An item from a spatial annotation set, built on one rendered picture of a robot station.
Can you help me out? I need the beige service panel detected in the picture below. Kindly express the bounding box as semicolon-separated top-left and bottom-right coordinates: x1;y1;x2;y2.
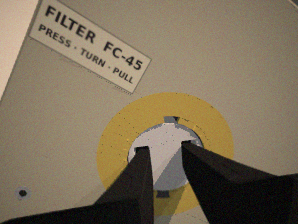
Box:
0;0;298;223

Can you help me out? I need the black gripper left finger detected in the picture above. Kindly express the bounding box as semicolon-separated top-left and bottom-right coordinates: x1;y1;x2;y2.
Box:
0;146;154;224

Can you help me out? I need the beige cylinder with grey slotted end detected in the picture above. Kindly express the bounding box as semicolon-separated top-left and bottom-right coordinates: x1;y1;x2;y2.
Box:
128;116;203;190

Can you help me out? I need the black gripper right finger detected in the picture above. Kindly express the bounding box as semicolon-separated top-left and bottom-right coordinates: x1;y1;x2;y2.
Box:
181;141;298;224

